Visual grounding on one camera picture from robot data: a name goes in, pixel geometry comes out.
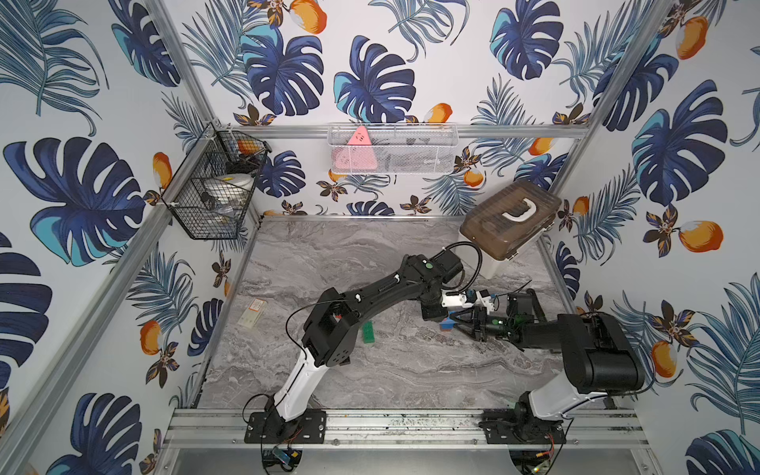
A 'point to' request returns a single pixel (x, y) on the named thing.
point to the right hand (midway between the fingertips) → (454, 321)
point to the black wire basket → (211, 191)
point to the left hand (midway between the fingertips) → (439, 307)
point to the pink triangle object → (358, 153)
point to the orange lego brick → (444, 330)
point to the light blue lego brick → (448, 323)
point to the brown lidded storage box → (508, 224)
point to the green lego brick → (368, 332)
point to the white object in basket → (231, 188)
